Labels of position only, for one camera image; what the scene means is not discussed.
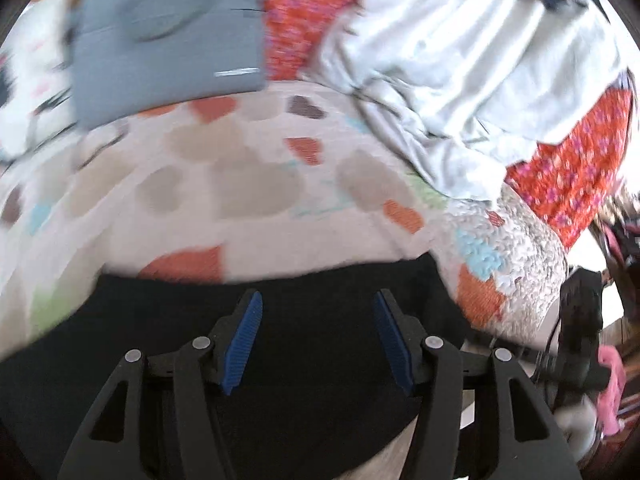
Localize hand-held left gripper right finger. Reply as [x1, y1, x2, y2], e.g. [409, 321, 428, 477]
[373, 289, 583, 480]

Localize red floral blanket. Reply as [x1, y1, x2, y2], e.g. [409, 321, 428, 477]
[145, 0, 635, 251]

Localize white cloth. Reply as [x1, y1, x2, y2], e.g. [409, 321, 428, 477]
[300, 0, 626, 203]

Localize black stand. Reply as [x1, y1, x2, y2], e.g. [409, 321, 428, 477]
[542, 266, 613, 411]

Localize pink cloth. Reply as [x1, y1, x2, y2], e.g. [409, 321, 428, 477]
[597, 344, 627, 436]

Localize grey pouch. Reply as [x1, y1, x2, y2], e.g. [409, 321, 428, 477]
[67, 0, 268, 131]

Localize patchwork heart quilt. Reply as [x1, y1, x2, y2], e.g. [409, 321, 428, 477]
[0, 80, 568, 361]

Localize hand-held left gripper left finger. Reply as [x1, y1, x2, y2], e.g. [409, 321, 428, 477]
[56, 289, 264, 480]

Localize black pants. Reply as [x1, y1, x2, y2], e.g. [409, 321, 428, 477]
[0, 254, 468, 480]

